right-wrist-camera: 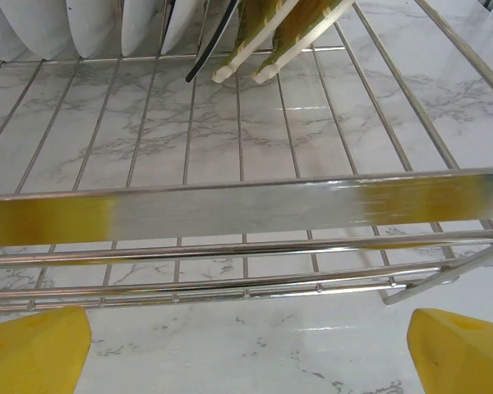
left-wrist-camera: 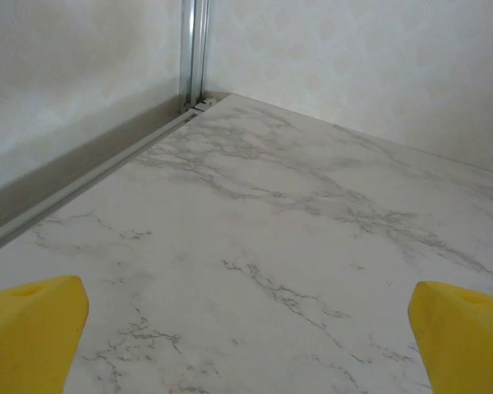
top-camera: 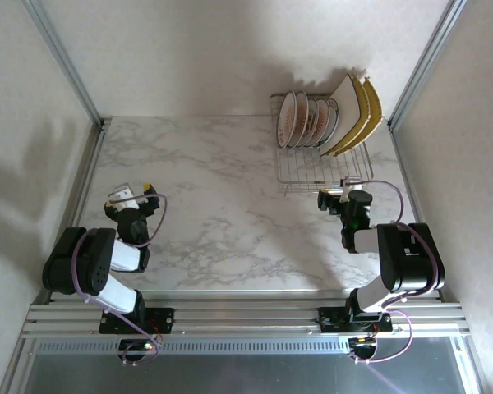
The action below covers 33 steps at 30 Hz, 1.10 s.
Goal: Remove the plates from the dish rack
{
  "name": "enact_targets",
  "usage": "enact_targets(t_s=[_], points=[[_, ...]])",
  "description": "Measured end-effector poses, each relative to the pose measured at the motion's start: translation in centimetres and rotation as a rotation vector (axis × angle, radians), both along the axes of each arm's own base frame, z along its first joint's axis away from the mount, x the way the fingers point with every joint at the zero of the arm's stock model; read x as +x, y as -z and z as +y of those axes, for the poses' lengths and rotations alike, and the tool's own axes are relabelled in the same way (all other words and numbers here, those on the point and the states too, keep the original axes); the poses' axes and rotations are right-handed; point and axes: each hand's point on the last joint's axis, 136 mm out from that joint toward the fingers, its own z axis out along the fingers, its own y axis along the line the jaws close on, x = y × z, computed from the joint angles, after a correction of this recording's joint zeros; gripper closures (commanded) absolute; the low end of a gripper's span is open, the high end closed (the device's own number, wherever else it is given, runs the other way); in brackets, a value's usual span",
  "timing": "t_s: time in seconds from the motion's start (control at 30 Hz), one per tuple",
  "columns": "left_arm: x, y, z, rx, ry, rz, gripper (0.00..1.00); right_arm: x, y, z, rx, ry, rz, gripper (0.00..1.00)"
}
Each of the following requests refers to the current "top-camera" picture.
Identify grey metal panel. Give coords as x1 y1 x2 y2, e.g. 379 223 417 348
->
0 337 488 394

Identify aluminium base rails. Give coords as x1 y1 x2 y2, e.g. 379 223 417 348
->
20 289 473 340

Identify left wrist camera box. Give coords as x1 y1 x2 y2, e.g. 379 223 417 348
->
109 182 143 210

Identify aluminium frame post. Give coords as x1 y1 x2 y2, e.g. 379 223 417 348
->
22 0 104 128
388 0 470 128

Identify slotted grey cable duct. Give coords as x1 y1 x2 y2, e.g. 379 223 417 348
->
35 337 351 356

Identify round white patterned plate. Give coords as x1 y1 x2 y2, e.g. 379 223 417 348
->
275 90 300 149
292 90 311 148
304 95 320 148
314 98 331 147

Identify aluminium side rail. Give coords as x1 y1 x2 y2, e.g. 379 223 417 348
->
389 121 423 226
44 118 113 305

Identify wire dish rack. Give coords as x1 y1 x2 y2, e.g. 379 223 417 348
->
270 93 375 197

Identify black controller board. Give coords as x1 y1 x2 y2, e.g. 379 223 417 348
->
117 338 157 359
348 336 379 359

